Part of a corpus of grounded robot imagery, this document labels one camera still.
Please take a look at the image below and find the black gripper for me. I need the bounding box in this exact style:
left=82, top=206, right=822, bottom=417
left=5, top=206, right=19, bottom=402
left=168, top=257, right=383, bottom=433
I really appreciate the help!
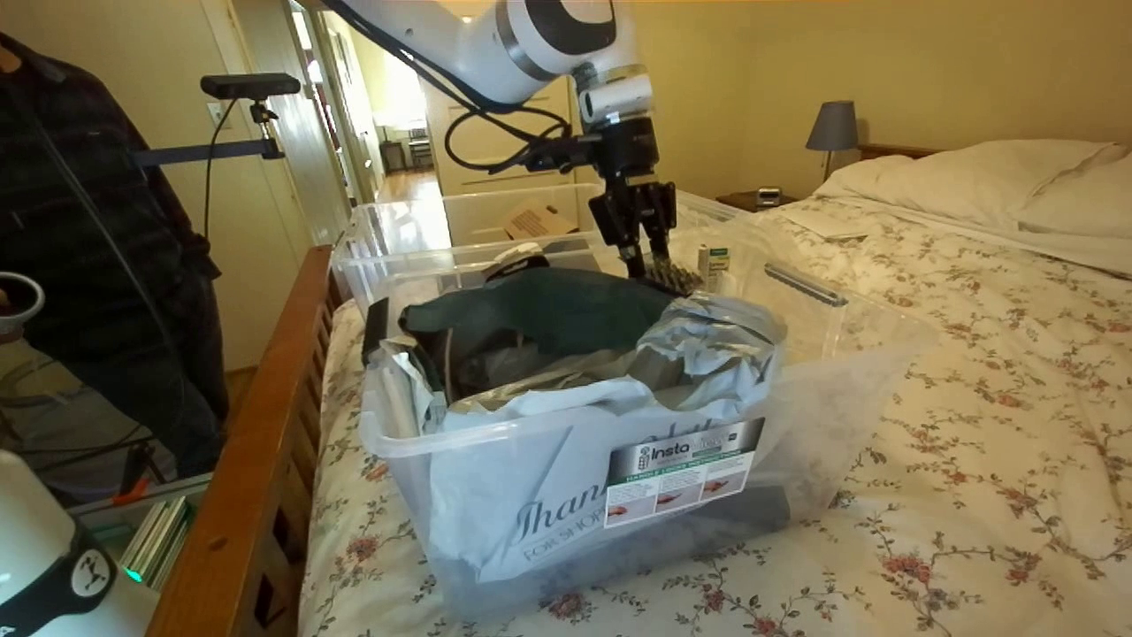
left=584, top=112, right=678, bottom=283

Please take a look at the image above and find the white VR controller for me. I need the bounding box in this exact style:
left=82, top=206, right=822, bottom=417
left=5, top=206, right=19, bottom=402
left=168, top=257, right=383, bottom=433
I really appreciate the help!
left=0, top=267, right=51, bottom=348

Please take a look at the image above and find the clear plastic storage bin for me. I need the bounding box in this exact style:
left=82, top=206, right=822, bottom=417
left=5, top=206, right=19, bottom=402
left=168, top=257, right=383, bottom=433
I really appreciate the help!
left=357, top=221, right=918, bottom=624
left=329, top=165, right=740, bottom=312

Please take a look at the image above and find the dark wooden nightstand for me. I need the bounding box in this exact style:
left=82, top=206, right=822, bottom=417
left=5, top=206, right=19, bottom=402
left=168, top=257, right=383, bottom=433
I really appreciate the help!
left=714, top=180, right=816, bottom=214

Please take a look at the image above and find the dark green cloth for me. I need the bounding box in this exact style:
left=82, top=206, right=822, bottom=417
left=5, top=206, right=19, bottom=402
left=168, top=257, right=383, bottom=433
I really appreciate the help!
left=398, top=261, right=682, bottom=356

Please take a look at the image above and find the grey plastic mailer bag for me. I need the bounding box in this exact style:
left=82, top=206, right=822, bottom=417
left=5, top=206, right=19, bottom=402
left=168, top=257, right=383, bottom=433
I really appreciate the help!
left=631, top=292, right=791, bottom=412

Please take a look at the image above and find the grey table lamp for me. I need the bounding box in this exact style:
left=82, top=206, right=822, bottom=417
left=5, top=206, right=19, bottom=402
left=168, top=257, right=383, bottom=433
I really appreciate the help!
left=804, top=100, right=863, bottom=180

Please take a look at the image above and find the dark wooden headboard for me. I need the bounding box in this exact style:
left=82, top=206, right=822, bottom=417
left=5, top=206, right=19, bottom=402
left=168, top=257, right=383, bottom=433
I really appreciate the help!
left=855, top=140, right=942, bottom=162

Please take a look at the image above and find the silver foil pouch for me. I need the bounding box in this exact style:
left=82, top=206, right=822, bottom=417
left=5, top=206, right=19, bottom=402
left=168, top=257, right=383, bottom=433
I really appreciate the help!
left=373, top=333, right=454, bottom=434

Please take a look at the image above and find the thin black upright item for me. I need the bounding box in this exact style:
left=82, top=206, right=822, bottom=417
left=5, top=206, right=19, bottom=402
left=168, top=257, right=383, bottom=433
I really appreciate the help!
left=360, top=292, right=394, bottom=359

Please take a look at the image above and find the white mailer bag with script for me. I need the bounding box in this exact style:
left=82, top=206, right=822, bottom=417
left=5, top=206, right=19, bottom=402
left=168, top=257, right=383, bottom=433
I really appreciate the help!
left=421, top=381, right=666, bottom=587

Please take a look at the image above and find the white pillow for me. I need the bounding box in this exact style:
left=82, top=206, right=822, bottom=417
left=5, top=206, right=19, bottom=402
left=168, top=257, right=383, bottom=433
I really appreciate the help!
left=815, top=139, right=1119, bottom=227
left=1020, top=145, right=1132, bottom=243

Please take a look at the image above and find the wooden bed footboard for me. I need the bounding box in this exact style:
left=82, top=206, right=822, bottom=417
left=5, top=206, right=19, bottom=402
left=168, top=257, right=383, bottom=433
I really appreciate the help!
left=146, top=243, right=340, bottom=637

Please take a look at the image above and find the person in dark jacket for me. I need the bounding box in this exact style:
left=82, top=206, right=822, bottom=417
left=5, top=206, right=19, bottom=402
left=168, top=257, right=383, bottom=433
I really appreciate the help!
left=0, top=31, right=232, bottom=480

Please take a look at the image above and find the red clamp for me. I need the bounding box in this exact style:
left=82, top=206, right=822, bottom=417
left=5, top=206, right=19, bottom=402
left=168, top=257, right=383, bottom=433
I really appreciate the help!
left=113, top=464, right=155, bottom=507

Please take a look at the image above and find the silver block with green light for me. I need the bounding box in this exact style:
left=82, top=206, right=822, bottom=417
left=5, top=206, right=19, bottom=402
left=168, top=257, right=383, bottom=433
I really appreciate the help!
left=118, top=493, right=190, bottom=592

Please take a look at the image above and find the white device with black dial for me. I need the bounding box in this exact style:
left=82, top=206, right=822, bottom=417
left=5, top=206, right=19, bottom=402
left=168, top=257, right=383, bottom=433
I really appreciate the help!
left=0, top=446, right=122, bottom=637

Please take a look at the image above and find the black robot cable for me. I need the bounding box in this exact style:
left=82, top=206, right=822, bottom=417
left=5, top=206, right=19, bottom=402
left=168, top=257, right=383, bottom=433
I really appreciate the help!
left=440, top=102, right=593, bottom=174

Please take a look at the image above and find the black camera on stand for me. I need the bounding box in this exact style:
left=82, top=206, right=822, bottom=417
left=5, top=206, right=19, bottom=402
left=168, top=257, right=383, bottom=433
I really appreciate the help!
left=135, top=70, right=308, bottom=171

